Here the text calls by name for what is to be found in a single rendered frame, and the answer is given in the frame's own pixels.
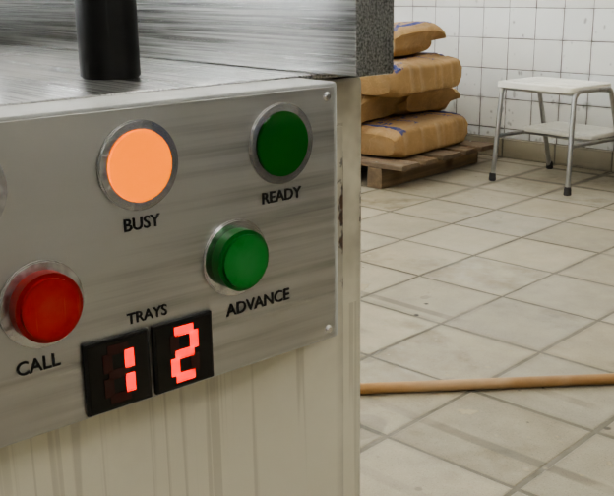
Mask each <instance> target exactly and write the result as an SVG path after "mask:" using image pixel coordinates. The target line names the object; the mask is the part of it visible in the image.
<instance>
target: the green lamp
mask: <svg viewBox="0 0 614 496"><path fill-rule="evenodd" d="M307 148H308V134H307V130H306V127H305V124H304V123H303V121H302V120H301V118H300V117H299V116H298V115H296V114H295V113H293V112H290V111H280V112H277V113H275V114H274V115H272V116H271V117H270V118H269V119H268V120H267V121H266V122H265V123H264V125H263V127H262V129H261V131H260V134H259V137H258V143H257V151H258V157H259V160H260V163H261V165H262V166H263V168H264V169H265V170H266V171H267V172H268V173H270V174H271V175H274V176H286V175H289V174H291V173H292V172H294V171H295V170H296V169H297V168H298V167H299V166H300V164H301V163H302V161H303V160H304V157H305V156H306V153H307Z"/></svg>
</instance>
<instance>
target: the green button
mask: <svg viewBox="0 0 614 496"><path fill-rule="evenodd" d="M268 261H269V249H268V245H267V243H266V241H265V239H264V238H263V236H262V235H261V234H259V233H258V232H256V231H254V230H251V229H247V228H243V227H237V228H233V229H230V230H229V231H227V232H226V233H225V234H224V235H223V236H222V237H221V238H220V239H219V241H218V242H217V243H216V245H215V248H214V250H213V254H212V271H213V274H214V276H215V279H216V280H217V281H218V282H219V283H220V284H221V285H223V286H225V287H227V288H230V289H233V290H236V291H242V290H247V289H249V288H251V287H253V286H254V285H255V284H257V283H258V282H259V281H260V279H261V278H262V277H263V275H264V273H265V271H266V269H267V266H268Z"/></svg>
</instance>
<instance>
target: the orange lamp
mask: <svg viewBox="0 0 614 496"><path fill-rule="evenodd" d="M171 168H172V158H171V153H170V149H169V147H168V145H167V143H166V141H165V140H164V139H163V138H162V137H161V136H160V135H159V134H157V133H156V132H154V131H151V130H147V129H137V130H133V131H130V132H128V133H126V134H125V135H123V136H122V137H121V138H120V139H119V140H118V141H117V142H116V143H115V145H114V147H113V148H112V150H111V152H110V155H109V159H108V165H107V171H108V177H109V181H110V183H111V185H112V187H113V189H114V190H115V192H116V193H117V194H118V195H119V196H121V197H122V198H124V199H126V200H128V201H131V202H144V201H148V200H150V199H152V198H154V197H155V196H157V195H158V194H159V193H160V192H161V191H162V189H163V188H164V187H165V185H166V184H167V182H168V179H169V177H170V173H171Z"/></svg>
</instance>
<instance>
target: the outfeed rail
mask: <svg viewBox="0 0 614 496"><path fill-rule="evenodd" d="M137 15H138V32H139V48H140V57H150V58H160V59H170V60H180V61H191V62H201V63H211V64H221V65H231V66H241V67H252V68H262V69H272V70H282V71H292V72H302V73H313V74H323V75H333V76H344V77H353V78H358V77H368V76H378V75H388V74H392V73H393V71H394V0H137ZM0 43H8V44H18V45H28V46H38V47H48V48H59V49H69V50H78V42H77V29H76V16H75V4H74V0H0Z"/></svg>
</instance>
